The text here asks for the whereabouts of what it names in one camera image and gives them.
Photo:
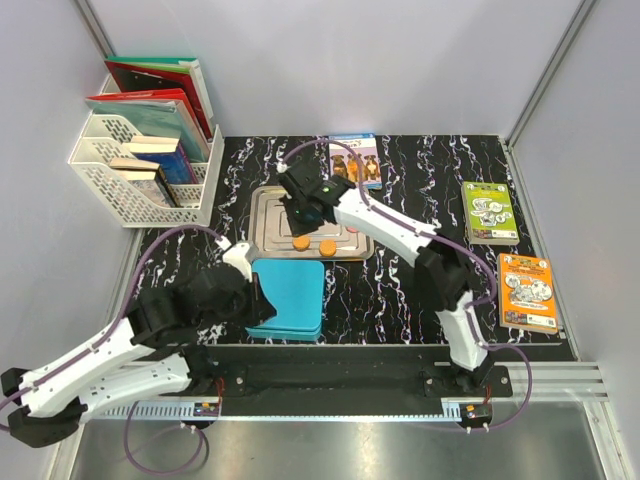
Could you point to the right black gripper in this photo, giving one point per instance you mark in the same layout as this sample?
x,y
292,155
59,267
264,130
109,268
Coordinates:
x,y
296,228

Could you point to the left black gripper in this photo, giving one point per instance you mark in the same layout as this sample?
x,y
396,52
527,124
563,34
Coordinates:
x,y
261,309

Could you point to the blue tin lid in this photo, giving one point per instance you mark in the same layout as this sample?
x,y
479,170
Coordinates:
x,y
296,289

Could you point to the orange cookie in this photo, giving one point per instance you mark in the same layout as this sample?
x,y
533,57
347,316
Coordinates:
x,y
327,248
301,243

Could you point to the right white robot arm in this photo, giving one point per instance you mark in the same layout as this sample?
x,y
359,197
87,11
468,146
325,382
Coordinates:
x,y
441,269

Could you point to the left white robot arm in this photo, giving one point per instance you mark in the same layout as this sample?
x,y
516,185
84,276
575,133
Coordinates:
x,y
152,350

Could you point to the blue cookie tin box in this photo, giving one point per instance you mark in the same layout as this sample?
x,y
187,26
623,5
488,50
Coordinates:
x,y
285,334

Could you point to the dog picture book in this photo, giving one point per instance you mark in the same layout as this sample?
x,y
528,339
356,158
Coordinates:
x,y
343,163

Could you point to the orange cookie bottom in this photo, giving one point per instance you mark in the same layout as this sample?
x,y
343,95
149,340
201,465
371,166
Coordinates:
x,y
327,248

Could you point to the steel baking tray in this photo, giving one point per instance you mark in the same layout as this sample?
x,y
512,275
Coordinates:
x,y
269,231

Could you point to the blue paperback books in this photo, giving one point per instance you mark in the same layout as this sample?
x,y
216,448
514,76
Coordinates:
x,y
168,153

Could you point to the teal and red folders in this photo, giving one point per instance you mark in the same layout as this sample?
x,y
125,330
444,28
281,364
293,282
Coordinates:
x,y
160,116

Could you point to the dark paperback books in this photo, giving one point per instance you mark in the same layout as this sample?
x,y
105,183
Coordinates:
x,y
149,178

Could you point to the green booklet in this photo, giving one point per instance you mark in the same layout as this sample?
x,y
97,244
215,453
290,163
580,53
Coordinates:
x,y
489,214

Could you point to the white file organizer rack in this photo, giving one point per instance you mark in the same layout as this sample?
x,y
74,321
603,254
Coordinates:
x,y
102,140

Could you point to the green and red folders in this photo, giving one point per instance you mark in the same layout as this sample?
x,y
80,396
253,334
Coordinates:
x,y
133,74

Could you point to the orange booklet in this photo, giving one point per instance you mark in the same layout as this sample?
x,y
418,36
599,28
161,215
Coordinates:
x,y
526,294

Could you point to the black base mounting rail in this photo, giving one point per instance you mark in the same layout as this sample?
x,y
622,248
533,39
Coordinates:
x,y
424,368

